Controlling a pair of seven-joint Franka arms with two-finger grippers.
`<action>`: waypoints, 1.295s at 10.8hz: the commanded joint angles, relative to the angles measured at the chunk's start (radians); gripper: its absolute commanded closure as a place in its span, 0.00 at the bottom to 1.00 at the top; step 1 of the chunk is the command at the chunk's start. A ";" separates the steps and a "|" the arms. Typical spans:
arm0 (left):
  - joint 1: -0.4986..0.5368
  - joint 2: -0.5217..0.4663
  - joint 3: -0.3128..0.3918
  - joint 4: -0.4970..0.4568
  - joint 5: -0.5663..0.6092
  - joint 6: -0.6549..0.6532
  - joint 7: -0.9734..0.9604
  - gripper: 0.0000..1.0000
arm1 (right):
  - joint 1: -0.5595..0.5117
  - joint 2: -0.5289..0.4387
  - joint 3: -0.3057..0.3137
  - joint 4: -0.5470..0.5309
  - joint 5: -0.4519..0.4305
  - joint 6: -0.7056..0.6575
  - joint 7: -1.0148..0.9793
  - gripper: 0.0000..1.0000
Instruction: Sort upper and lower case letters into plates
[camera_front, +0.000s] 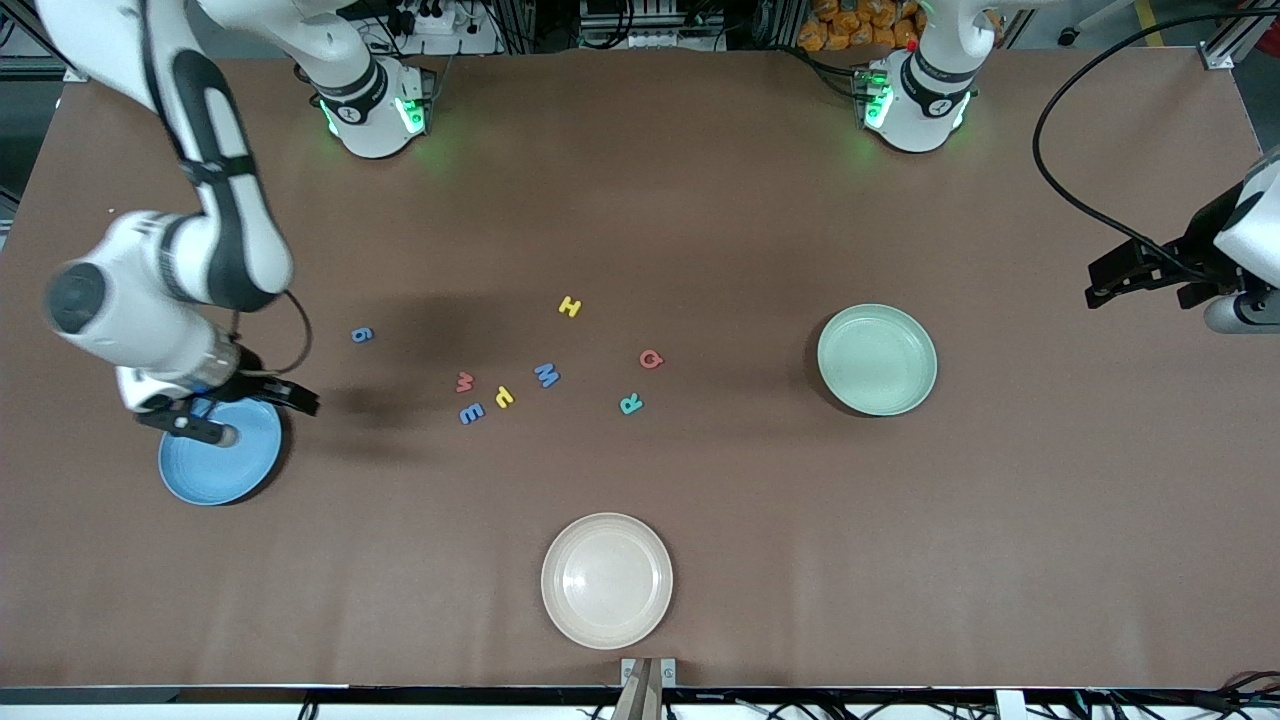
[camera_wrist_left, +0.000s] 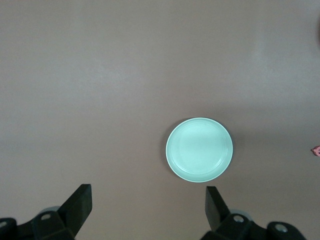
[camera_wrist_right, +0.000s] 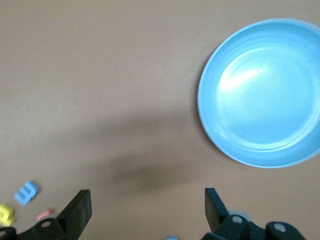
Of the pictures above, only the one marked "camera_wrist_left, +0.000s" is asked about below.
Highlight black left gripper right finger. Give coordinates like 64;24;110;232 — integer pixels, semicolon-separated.
199;186;268;240

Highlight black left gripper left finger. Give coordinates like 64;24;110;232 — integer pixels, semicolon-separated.
32;184;93;240

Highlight pale green round plate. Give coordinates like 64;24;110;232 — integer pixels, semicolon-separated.
165;117;234;183

